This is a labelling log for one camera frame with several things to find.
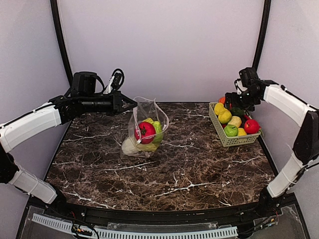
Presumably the orange pumpkin toy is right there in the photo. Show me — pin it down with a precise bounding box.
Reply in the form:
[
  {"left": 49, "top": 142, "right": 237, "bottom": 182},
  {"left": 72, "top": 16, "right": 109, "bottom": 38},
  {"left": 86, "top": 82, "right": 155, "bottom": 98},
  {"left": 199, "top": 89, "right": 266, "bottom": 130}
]
[{"left": 219, "top": 97, "right": 226, "bottom": 104}]

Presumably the yellow round fruit toy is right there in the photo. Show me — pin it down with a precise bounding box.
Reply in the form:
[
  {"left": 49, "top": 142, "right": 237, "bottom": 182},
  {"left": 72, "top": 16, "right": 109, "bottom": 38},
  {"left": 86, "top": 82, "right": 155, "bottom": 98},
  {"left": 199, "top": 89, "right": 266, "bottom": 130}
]
[{"left": 218, "top": 110, "right": 232, "bottom": 124}]

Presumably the clear dotted zip top bag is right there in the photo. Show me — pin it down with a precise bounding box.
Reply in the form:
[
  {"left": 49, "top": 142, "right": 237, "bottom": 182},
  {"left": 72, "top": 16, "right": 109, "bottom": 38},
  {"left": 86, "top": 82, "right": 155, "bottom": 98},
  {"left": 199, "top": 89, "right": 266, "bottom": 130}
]
[{"left": 121, "top": 97, "right": 169, "bottom": 158}]

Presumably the red tomato toy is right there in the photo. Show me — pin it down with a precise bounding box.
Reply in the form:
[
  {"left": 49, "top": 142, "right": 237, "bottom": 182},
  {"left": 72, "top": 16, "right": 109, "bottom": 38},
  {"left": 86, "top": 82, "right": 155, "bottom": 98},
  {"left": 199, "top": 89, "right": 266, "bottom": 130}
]
[{"left": 135, "top": 121, "right": 156, "bottom": 144}]

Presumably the napa cabbage toy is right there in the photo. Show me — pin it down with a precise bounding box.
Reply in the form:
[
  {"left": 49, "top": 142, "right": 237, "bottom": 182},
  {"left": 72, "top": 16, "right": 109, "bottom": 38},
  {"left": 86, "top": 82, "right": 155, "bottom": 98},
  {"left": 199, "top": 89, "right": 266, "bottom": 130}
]
[{"left": 122, "top": 118, "right": 160, "bottom": 158}]

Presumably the green wrinkled fruit toy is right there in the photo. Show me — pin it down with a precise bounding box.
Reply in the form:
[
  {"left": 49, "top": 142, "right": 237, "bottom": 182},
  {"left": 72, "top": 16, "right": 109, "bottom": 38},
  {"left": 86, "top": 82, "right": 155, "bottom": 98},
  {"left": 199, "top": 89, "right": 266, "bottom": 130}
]
[{"left": 153, "top": 121, "right": 163, "bottom": 144}]

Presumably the yellow lemon toy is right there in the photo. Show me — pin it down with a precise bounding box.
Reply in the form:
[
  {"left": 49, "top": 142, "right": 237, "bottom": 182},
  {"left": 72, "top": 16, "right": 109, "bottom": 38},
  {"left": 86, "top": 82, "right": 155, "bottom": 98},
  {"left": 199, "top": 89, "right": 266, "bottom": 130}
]
[{"left": 214, "top": 103, "right": 227, "bottom": 116}]

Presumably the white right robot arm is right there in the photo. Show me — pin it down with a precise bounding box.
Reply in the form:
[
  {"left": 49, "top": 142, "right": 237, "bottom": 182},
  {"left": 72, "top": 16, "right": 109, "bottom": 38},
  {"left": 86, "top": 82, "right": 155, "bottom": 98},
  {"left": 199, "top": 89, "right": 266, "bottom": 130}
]
[{"left": 225, "top": 78, "right": 319, "bottom": 198}]

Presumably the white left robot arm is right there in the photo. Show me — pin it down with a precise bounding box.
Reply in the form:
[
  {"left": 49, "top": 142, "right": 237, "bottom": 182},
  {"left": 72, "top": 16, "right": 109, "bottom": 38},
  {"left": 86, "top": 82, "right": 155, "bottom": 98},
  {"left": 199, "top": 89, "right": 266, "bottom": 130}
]
[{"left": 0, "top": 69, "right": 137, "bottom": 205}]

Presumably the dark green round fruit toy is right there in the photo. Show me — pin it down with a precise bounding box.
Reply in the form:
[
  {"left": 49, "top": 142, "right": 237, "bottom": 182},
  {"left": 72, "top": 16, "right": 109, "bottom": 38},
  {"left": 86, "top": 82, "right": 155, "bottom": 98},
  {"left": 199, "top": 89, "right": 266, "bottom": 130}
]
[{"left": 230, "top": 108, "right": 245, "bottom": 117}]

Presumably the pale small cabbage toy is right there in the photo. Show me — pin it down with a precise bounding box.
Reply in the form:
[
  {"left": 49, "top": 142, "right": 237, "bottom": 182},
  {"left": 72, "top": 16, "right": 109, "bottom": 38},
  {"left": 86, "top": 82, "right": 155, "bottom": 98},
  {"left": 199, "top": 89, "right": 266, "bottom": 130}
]
[{"left": 228, "top": 116, "right": 242, "bottom": 128}]

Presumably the red apple toy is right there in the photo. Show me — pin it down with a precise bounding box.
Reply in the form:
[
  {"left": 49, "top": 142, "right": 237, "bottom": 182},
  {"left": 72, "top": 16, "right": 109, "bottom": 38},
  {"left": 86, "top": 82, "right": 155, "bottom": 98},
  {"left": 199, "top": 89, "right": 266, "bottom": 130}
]
[{"left": 244, "top": 119, "right": 260, "bottom": 134}]

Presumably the small yellow fruit toy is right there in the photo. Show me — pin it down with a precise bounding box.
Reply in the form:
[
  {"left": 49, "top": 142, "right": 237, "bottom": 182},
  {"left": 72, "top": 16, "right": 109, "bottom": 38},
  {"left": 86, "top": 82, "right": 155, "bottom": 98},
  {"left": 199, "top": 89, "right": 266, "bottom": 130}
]
[{"left": 237, "top": 127, "right": 247, "bottom": 136}]

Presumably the green apple toy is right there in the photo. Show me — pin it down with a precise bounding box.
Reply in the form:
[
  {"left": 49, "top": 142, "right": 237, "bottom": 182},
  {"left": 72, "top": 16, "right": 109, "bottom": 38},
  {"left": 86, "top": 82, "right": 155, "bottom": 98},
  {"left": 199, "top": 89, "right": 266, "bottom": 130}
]
[{"left": 224, "top": 124, "right": 238, "bottom": 137}]

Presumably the green perforated plastic basket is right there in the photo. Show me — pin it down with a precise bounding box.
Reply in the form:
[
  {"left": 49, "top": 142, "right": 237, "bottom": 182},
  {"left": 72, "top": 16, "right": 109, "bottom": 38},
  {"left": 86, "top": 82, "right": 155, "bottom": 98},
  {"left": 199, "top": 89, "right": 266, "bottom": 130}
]
[{"left": 209, "top": 102, "right": 261, "bottom": 147}]

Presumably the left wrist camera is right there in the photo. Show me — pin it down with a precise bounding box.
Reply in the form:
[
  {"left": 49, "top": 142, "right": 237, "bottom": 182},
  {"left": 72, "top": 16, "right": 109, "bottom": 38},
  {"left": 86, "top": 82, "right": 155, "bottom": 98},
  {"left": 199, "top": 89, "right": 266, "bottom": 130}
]
[{"left": 103, "top": 68, "right": 125, "bottom": 94}]

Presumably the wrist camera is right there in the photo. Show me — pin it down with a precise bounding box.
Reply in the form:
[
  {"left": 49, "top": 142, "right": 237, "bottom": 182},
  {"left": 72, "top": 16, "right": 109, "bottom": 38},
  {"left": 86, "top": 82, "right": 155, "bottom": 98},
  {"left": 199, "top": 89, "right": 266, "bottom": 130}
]
[
  {"left": 234, "top": 67, "right": 259, "bottom": 95},
  {"left": 103, "top": 68, "right": 125, "bottom": 94}
]

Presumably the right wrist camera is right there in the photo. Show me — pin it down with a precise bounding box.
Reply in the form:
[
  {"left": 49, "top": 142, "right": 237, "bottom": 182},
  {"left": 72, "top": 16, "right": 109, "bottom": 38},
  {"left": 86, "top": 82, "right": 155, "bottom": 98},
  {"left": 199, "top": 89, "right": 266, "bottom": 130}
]
[{"left": 234, "top": 67, "right": 259, "bottom": 95}]

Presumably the black corner frame post right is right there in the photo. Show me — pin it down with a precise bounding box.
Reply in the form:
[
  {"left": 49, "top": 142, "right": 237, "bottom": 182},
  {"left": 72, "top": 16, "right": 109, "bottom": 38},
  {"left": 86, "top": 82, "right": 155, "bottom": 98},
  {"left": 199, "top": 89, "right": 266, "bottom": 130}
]
[{"left": 252, "top": 0, "right": 272, "bottom": 70}]

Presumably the black corner frame post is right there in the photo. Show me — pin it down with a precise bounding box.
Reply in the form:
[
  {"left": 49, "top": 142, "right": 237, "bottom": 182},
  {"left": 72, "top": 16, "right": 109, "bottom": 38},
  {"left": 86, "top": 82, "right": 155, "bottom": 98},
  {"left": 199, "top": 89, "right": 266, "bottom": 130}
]
[
  {"left": 252, "top": 0, "right": 272, "bottom": 70},
  {"left": 50, "top": 0, "right": 73, "bottom": 86}
]

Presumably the black corner frame post left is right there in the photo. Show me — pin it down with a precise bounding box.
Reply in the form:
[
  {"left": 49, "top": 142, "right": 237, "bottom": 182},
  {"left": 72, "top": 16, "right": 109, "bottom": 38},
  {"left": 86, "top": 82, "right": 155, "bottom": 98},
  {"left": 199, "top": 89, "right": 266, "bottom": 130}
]
[{"left": 50, "top": 0, "right": 73, "bottom": 86}]

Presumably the white slotted cable duct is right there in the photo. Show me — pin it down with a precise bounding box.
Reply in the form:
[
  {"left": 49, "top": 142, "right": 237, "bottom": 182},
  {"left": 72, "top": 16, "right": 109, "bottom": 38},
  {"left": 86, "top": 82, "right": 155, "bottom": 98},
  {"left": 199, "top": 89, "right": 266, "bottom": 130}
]
[{"left": 31, "top": 213, "right": 238, "bottom": 239}]

